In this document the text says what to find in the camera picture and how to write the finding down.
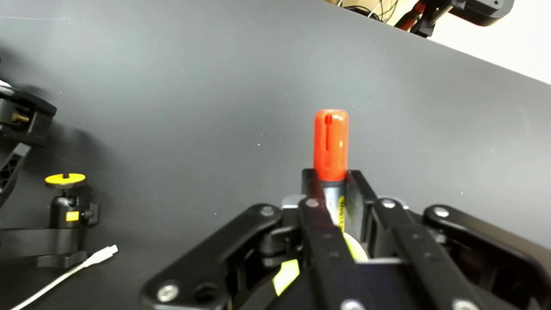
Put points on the black mount yellow knob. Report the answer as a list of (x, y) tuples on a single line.
[(69, 209)]

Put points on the black and red equipment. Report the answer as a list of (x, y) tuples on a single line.
[(482, 10)]

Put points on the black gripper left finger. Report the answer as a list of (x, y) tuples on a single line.
[(229, 242)]

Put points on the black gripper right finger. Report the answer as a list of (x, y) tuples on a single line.
[(475, 247)]

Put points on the black camera rig pile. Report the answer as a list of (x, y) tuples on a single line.
[(22, 115)]

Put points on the blue marker pen red cap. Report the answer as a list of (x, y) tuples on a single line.
[(329, 144)]

